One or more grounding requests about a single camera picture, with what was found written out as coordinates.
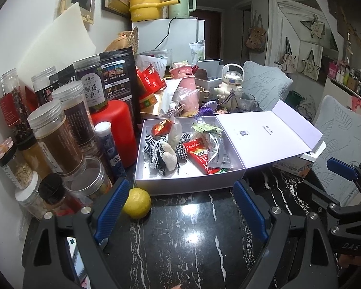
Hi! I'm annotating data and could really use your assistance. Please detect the green white pouch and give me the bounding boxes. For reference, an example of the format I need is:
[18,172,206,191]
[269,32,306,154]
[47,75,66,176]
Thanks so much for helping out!
[189,40,205,61]

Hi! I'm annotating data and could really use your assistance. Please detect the white foam board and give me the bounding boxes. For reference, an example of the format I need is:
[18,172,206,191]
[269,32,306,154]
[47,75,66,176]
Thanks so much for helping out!
[21,2,97,76]

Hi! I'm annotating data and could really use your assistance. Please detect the yellow cooking pot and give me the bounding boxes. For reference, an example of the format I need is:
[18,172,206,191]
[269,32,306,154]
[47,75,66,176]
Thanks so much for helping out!
[129,0,181,22]

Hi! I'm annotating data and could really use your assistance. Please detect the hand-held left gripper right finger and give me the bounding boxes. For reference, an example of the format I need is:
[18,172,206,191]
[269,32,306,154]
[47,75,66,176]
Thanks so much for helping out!
[233,179,339,289]

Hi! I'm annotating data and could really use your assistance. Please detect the beige mug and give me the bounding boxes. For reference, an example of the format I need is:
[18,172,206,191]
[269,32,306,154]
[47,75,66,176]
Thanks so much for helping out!
[197,86,212,100]

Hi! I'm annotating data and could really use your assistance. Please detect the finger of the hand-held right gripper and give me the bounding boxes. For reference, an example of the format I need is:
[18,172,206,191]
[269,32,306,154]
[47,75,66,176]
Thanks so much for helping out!
[326,157,361,199]
[298,181,361,235]

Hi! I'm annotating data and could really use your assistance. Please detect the silver snack packet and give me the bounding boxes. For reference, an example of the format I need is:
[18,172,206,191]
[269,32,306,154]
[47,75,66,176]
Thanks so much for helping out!
[207,132,234,170]

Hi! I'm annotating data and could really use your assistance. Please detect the dark bag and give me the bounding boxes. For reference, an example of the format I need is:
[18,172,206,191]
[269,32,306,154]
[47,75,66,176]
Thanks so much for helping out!
[284,90,316,121]

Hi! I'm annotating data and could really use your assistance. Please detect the pink paper cup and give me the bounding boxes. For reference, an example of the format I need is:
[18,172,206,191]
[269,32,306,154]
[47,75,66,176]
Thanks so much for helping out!
[169,66,200,91]

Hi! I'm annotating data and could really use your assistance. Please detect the dark berry jar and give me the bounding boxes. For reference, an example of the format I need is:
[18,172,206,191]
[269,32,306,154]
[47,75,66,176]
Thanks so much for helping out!
[73,55,106,113]

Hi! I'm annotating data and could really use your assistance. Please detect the orange white medicine box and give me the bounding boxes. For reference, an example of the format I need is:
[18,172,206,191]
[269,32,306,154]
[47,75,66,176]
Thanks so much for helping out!
[272,157,315,179]

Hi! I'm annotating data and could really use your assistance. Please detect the red paper packet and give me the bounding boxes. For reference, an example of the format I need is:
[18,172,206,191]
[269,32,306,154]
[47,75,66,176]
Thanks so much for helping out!
[137,65,166,97]

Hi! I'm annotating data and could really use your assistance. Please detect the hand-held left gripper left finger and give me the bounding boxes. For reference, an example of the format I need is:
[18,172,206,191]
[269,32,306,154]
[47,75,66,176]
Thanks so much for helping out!
[22,178,130,289]

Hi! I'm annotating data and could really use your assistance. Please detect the white open carton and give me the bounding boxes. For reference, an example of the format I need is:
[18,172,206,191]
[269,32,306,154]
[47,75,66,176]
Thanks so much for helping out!
[195,59,225,88]

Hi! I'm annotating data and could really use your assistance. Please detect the yellow lemon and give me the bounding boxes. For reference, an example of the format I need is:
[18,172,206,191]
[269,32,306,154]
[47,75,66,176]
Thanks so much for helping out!
[122,187,151,219]

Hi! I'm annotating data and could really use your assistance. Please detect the wall intercom panel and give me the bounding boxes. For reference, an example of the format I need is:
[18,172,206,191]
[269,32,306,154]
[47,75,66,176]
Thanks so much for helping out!
[58,0,96,25]

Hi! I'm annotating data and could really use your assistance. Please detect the white lid jar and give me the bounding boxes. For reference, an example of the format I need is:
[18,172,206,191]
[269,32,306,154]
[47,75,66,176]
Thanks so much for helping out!
[15,171,49,219]

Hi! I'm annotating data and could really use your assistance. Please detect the black label jar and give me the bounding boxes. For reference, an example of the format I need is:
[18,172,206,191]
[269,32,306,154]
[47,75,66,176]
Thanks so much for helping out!
[32,66,61,106]

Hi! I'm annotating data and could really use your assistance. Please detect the wide clear jar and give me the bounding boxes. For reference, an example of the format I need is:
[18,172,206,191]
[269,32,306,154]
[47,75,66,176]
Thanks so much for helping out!
[62,156,112,206]

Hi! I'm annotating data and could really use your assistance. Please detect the black lid spice jar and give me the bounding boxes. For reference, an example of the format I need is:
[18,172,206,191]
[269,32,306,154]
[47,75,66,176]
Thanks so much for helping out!
[39,173,76,215]

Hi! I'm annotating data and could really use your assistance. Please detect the glass mug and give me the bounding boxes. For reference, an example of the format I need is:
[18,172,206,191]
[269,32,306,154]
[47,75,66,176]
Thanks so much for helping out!
[238,93,259,112]

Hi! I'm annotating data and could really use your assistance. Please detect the brown powder jar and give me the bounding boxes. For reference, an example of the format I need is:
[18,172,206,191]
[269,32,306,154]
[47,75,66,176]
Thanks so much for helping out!
[28,100,85,176]

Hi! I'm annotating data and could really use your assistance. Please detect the green electric kettle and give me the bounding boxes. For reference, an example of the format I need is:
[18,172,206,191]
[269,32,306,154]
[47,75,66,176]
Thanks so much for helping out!
[168,0,197,19]

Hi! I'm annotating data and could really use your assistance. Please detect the brown patterned tote bag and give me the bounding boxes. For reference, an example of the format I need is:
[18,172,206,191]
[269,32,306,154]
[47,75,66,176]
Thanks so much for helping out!
[245,15,267,53]

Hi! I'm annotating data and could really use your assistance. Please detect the row of bottles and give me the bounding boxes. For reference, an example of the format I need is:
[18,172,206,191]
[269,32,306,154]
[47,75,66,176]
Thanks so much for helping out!
[328,57,361,97]

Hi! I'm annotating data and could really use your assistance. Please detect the lavender gift box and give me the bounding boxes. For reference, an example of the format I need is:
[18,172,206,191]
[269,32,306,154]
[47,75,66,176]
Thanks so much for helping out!
[134,99,323,196]

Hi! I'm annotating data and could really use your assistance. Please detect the red canister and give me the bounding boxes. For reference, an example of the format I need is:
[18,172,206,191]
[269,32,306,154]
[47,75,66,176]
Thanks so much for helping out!
[90,99,137,167]

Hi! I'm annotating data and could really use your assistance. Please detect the white blue open box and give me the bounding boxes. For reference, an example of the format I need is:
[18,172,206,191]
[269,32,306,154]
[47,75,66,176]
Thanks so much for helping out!
[299,141,327,161]

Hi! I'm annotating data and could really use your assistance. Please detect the blue tablet tube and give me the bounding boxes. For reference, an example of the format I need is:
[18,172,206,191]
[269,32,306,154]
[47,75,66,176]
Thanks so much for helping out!
[94,121,126,178]

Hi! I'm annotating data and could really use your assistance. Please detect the purple yarn tassel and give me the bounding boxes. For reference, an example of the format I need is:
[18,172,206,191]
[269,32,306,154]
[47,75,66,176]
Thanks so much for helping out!
[200,102,219,117]

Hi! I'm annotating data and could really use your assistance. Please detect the black foil pouch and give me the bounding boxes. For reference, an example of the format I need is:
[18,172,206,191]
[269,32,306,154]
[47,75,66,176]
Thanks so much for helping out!
[98,47,138,127]

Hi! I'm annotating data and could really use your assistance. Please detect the black power cable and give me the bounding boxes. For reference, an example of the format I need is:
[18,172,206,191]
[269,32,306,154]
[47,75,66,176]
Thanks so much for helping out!
[155,18,175,50]

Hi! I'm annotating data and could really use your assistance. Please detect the yellow powder jar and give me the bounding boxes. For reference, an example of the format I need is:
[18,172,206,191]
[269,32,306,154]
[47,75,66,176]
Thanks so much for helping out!
[16,135,52,178]

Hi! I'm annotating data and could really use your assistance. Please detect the white mini fridge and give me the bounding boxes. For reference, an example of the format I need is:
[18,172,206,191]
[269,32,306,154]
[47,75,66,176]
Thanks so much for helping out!
[132,18,205,64]

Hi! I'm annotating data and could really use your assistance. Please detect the orange box green label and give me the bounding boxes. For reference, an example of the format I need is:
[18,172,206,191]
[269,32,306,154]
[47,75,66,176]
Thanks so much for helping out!
[139,95,157,111]

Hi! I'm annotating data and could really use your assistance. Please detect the white plush toy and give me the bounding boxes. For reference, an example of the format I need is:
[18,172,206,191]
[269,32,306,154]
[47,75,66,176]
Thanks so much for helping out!
[162,142,179,174]

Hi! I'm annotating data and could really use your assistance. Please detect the white printed paper sheet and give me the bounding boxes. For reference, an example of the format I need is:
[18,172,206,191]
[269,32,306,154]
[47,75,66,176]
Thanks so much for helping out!
[137,55,169,73]

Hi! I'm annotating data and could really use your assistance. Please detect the small white bear figure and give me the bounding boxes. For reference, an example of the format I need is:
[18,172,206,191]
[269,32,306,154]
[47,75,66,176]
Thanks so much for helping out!
[213,83,239,109]

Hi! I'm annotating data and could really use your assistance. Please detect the green snack packet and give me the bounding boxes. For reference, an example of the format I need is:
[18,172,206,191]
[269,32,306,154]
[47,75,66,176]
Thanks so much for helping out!
[193,123,224,135]

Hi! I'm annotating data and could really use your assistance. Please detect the cream tote bag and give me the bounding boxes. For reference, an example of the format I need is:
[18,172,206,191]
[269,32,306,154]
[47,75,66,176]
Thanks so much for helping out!
[299,50,323,80]
[278,38,298,73]

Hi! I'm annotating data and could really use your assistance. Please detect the red snack packet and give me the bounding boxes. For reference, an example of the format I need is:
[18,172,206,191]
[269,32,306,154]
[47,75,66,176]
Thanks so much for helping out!
[187,137,229,175]

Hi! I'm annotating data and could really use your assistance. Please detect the seed jar pink lid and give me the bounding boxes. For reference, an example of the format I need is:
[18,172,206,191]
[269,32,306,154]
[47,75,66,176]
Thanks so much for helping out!
[0,138,33,189]

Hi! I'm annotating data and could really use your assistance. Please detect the clear bag pink contents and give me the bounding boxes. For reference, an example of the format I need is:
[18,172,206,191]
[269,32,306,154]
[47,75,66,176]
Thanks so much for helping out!
[171,87,201,117]

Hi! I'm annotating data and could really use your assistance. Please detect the red label jar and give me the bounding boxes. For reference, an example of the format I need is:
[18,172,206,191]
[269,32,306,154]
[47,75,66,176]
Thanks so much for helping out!
[0,69,29,143]

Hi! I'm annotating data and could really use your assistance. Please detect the dark label jar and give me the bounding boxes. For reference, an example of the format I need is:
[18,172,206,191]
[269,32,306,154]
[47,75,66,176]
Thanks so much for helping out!
[52,81,93,154]

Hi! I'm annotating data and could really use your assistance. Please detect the grey quilted cushion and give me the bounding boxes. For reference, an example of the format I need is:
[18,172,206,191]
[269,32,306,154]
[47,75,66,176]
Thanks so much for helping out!
[242,61,293,112]

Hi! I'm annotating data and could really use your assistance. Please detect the gingham lace scrunchie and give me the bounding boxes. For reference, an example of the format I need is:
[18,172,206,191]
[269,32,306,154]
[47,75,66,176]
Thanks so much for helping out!
[143,134,181,176]

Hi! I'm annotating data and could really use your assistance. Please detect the clear zip bag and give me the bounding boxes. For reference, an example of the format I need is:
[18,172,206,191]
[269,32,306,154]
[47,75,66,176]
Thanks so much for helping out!
[168,120,185,146]

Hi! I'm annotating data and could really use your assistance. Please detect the grey quilted chair pad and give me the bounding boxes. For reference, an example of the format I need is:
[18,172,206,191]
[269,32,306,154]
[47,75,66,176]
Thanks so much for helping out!
[311,95,361,205]

